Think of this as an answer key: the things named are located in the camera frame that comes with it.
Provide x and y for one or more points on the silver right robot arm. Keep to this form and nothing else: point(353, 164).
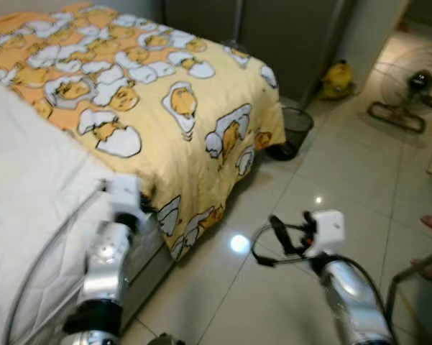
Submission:
point(352, 302)

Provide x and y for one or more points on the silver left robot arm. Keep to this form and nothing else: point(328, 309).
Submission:
point(104, 259)

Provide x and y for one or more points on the black mesh waste basket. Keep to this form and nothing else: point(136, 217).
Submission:
point(295, 129)

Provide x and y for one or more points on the grey metal-framed table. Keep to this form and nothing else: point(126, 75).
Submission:
point(393, 298)

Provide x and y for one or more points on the yellow cartoon print blanket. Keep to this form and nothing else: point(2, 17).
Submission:
point(151, 79)

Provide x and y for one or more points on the small yellow plush toy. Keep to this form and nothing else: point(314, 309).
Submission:
point(336, 80)

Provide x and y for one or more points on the grey wardrobe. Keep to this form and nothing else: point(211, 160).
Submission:
point(287, 43)

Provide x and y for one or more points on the black floor fan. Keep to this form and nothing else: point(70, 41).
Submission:
point(420, 80)

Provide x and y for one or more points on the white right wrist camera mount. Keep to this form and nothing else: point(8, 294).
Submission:
point(329, 228)

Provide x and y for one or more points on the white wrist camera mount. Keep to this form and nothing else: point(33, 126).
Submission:
point(122, 194)
point(329, 228)

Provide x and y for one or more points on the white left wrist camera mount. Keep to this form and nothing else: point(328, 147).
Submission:
point(122, 194)

